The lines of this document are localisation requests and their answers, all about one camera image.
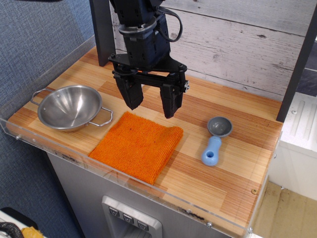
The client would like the clear acrylic guard rail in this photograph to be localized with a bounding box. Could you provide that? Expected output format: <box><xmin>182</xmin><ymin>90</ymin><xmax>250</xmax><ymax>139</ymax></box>
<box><xmin>0</xmin><ymin>33</ymin><xmax>281</xmax><ymax>238</ymax></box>

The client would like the grey cabinet with button panel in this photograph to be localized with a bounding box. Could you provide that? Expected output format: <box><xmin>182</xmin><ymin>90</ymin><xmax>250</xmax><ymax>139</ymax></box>
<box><xmin>48</xmin><ymin>154</ymin><xmax>226</xmax><ymax>238</ymax></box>

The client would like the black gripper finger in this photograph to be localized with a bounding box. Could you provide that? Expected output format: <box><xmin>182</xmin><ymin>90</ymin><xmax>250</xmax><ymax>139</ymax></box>
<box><xmin>115</xmin><ymin>76</ymin><xmax>144</xmax><ymax>110</ymax></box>
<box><xmin>160</xmin><ymin>84</ymin><xmax>183</xmax><ymax>119</ymax></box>

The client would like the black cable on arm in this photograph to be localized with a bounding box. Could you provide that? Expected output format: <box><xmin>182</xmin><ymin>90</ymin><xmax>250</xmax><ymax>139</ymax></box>
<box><xmin>156</xmin><ymin>6</ymin><xmax>183</xmax><ymax>43</ymax></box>

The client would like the stainless steel bowl with handles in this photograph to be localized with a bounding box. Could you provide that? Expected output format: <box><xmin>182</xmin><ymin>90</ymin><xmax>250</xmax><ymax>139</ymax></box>
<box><xmin>30</xmin><ymin>85</ymin><xmax>113</xmax><ymax>131</ymax></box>

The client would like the orange folded cloth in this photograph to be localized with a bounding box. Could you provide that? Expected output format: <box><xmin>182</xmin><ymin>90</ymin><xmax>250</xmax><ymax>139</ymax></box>
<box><xmin>89</xmin><ymin>112</ymin><xmax>183</xmax><ymax>185</ymax></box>

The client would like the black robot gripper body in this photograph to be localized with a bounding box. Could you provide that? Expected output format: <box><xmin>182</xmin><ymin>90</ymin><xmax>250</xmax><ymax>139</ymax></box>
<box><xmin>109</xmin><ymin>13</ymin><xmax>189</xmax><ymax>93</ymax></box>

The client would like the right dark vertical post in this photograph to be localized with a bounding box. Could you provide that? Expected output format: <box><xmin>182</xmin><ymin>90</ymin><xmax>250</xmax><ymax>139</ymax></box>
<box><xmin>276</xmin><ymin>6</ymin><xmax>317</xmax><ymax>122</ymax></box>

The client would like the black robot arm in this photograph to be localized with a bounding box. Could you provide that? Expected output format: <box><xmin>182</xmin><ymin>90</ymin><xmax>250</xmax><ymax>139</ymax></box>
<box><xmin>109</xmin><ymin>0</ymin><xmax>189</xmax><ymax>119</ymax></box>

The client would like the yellow object bottom left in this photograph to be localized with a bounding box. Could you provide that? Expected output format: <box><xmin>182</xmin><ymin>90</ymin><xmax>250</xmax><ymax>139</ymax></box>
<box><xmin>21</xmin><ymin>227</ymin><xmax>44</xmax><ymax>238</ymax></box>

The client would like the blue grey toy scoop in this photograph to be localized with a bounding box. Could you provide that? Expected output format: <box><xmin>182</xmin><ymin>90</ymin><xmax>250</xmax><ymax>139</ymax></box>
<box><xmin>201</xmin><ymin>117</ymin><xmax>233</xmax><ymax>166</ymax></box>

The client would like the white toy sink counter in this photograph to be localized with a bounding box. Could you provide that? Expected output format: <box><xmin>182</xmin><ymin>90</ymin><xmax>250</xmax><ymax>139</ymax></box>
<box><xmin>268</xmin><ymin>93</ymin><xmax>317</xmax><ymax>200</ymax></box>

